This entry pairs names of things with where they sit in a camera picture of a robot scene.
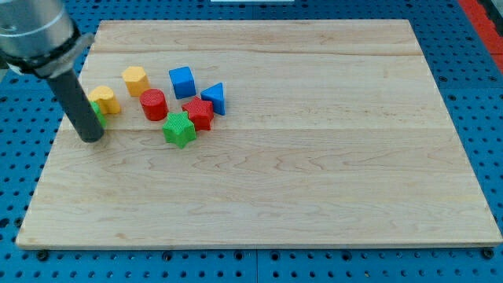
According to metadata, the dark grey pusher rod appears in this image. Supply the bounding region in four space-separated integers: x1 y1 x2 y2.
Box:
46 69 105 143

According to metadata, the green cylinder block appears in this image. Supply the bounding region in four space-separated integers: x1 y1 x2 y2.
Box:
90 101 107 128

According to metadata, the yellow heart block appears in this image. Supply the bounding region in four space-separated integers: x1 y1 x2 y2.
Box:
88 86 121 115

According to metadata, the yellow hexagon block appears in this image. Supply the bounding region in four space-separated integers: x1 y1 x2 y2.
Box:
121 66 150 97

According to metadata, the red cylinder block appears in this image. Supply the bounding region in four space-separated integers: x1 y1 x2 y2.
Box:
140 88 168 121

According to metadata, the green star block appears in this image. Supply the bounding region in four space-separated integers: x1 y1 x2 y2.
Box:
162 111 196 149

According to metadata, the blue cube block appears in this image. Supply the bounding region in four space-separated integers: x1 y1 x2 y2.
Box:
168 66 196 99

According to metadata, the red star block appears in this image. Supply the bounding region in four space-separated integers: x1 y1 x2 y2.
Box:
182 97 214 131

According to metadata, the blue triangle block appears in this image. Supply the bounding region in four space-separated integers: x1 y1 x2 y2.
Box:
200 83 226 116

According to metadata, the wooden board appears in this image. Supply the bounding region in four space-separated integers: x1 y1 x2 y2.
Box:
17 20 502 250

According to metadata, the red strip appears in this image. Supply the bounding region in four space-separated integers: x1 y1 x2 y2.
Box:
458 0 502 71

